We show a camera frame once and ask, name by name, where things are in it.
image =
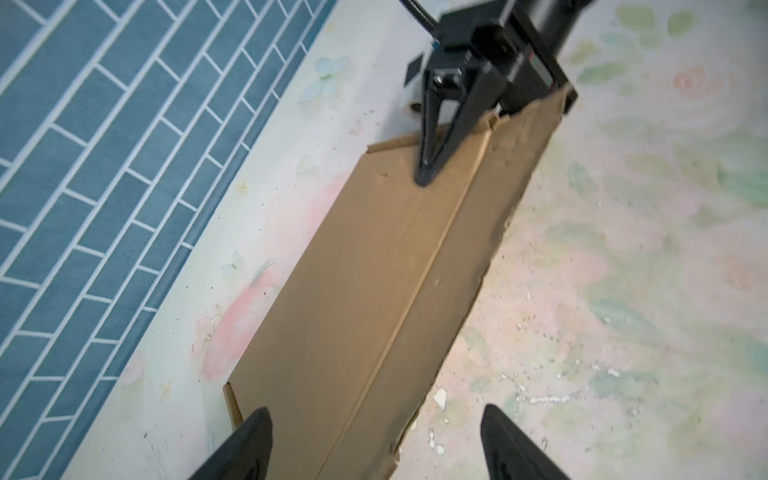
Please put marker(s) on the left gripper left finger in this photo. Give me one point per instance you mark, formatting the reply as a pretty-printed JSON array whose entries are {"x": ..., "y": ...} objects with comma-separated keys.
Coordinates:
[{"x": 245, "y": 455}]

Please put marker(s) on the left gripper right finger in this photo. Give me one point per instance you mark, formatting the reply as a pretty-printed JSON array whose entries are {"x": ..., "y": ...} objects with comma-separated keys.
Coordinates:
[{"x": 510, "y": 454}]

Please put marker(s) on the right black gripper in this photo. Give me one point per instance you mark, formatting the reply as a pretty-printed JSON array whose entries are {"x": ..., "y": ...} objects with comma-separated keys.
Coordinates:
[{"x": 495, "y": 54}]

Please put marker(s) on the brown cardboard box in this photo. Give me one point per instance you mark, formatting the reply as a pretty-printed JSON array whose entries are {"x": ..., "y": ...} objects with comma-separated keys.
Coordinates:
[{"x": 354, "y": 341}]

